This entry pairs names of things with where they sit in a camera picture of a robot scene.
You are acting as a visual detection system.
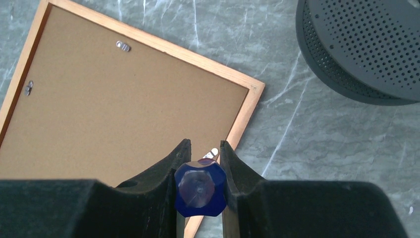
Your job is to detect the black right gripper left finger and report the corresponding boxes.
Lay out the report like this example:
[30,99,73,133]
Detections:
[0,139,191,238]

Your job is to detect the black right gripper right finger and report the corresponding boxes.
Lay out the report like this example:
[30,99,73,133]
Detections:
[220,141,407,238]

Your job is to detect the blue red screwdriver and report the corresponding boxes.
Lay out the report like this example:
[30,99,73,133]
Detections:
[174,158,227,218]

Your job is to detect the orange wooden picture frame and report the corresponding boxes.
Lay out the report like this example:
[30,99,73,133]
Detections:
[0,0,266,238]

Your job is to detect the black filament spool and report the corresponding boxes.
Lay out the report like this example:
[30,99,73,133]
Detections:
[296,0,420,106]

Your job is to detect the metal frame clip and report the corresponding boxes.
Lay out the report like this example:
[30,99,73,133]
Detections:
[116,41,131,52]
[24,80,34,96]

